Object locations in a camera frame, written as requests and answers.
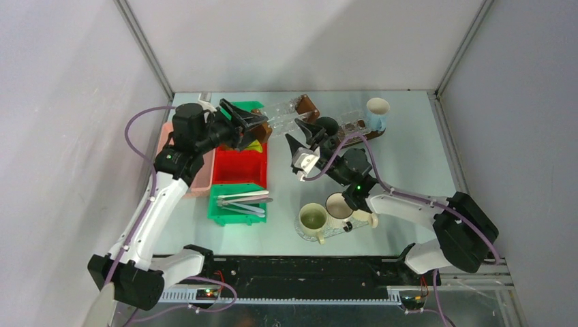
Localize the white toothbrush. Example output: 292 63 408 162
218 190 269 198

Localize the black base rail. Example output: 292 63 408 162
108 255 511 308

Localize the green bin at back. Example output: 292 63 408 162
232 101 264 112

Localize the green bin with toothbrushes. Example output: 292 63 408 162
207 183 267 226

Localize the white ribbed mug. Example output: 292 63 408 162
325 193 354 232

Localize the green mug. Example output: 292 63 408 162
299 203 327 245

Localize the black mug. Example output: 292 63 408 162
315 116 339 137

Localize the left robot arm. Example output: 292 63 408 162
88 99 268 311

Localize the cream mug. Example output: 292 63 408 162
352 210 379 228

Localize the light blue mug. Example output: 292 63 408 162
365 97 391 132

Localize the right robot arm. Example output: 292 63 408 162
286 117 500 285

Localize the clear acrylic holder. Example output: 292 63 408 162
337 111 371 138

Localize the clear textured oval tray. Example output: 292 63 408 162
294 217 370 242

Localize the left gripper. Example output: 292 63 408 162
194 99 268 154

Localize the brown wooden oval tray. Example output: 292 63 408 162
336 129 387 150

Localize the clear holder with brown ends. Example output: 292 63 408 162
254 94 320 140

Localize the red plastic bin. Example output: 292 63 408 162
212 144 268 188

